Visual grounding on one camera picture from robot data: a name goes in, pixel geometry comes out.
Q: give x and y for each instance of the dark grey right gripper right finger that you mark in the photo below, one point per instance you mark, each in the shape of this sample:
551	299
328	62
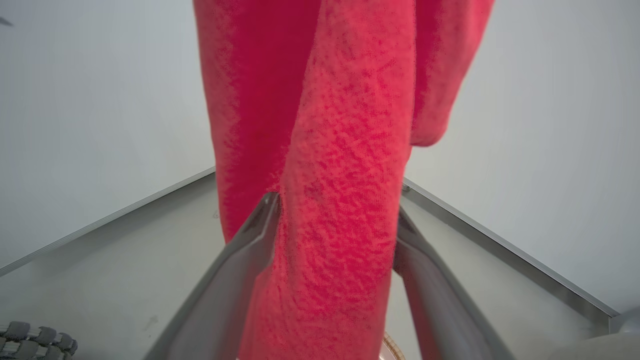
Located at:
440	310

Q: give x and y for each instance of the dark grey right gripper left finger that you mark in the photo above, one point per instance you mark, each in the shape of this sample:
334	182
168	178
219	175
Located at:
225	290

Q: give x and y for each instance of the red fleece garment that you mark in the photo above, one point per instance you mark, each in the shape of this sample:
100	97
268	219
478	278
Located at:
340	150

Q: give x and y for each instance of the wicker rimmed laundry basket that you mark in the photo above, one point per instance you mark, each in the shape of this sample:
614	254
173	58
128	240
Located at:
392	351

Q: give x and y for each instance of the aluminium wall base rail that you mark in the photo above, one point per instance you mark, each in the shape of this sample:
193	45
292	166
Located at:
500	250
100	223

